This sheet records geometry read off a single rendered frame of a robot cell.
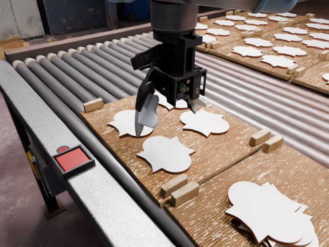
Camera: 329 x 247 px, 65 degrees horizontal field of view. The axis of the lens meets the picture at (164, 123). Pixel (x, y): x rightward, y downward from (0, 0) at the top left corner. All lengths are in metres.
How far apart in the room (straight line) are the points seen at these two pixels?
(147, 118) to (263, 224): 0.27
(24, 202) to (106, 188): 1.39
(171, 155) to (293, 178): 0.26
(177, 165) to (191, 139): 0.11
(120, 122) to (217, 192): 0.33
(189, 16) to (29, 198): 1.70
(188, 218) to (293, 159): 0.30
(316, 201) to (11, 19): 4.88
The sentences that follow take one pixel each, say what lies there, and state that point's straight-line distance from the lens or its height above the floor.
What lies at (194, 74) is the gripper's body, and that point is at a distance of 0.45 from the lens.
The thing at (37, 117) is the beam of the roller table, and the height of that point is 0.92.
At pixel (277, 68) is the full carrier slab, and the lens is 1.15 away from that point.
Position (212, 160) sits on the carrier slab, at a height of 0.94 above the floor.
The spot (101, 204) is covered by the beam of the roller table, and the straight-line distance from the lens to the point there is 0.55.
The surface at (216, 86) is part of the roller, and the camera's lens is 0.98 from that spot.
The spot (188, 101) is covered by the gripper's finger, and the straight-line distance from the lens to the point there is 0.56.
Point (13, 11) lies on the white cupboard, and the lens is 5.06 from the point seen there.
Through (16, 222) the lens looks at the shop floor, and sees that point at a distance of 1.85.
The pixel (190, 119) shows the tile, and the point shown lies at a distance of 0.72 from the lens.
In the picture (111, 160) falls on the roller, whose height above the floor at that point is 0.92.
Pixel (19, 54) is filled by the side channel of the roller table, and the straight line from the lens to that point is 1.37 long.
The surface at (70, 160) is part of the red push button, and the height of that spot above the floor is 0.93.
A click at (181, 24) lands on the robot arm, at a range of 0.42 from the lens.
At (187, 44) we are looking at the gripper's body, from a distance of 0.42.
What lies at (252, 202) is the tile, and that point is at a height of 0.96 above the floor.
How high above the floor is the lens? 1.34
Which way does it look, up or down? 34 degrees down
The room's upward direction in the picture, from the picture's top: straight up
